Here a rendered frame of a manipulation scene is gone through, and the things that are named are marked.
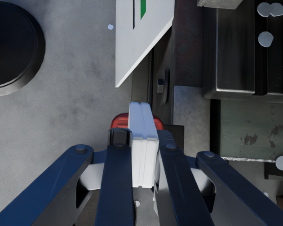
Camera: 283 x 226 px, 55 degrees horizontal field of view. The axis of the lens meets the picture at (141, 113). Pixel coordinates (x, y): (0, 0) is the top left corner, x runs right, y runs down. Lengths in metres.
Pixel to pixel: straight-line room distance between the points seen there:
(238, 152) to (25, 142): 0.85
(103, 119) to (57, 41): 0.37
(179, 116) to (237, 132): 0.09
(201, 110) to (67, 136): 0.72
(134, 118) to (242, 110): 0.31
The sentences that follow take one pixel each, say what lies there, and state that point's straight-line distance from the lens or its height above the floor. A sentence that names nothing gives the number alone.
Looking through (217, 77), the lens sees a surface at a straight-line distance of 0.39.
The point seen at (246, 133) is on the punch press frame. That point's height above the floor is 0.65.
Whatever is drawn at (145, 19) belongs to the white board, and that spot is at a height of 0.41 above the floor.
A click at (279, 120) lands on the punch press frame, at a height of 0.65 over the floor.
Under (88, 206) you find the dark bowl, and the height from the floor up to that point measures 0.00.
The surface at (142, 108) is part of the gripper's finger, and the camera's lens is 0.19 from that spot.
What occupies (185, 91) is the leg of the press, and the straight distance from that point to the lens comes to 0.44.
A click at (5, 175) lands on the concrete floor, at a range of 1.15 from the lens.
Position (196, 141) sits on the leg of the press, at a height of 0.64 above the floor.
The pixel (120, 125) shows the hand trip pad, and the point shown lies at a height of 0.76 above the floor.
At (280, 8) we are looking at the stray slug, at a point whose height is 0.71.
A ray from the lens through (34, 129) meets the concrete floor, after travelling 1.12.
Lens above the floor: 1.06
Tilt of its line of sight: 81 degrees down
